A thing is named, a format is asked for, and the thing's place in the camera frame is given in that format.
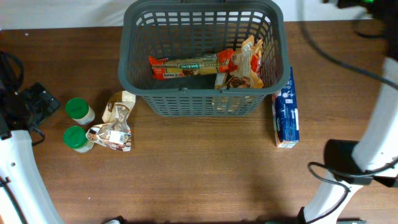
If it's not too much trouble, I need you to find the green lid jar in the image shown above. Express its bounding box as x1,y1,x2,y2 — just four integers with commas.
65,98,95,125
63,126,94,153

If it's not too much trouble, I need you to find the grey plastic shopping basket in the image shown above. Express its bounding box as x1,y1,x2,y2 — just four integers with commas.
118,0,290,116

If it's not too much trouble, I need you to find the red orange pasta packet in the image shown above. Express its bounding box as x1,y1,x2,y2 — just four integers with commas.
149,49,234,80

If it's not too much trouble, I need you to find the tan orange snack pouch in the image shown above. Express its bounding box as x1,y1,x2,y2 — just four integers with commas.
215,35,264,90

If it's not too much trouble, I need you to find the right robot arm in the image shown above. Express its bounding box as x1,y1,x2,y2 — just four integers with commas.
297,1,397,223

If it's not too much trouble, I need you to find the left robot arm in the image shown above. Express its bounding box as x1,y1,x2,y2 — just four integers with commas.
1,52,62,223

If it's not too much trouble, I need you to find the blue rectangular food box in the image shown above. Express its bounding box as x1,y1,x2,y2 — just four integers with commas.
272,66,300,148

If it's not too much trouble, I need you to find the beige brown snack pouch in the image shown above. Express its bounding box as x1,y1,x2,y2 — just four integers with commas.
86,91,136,152

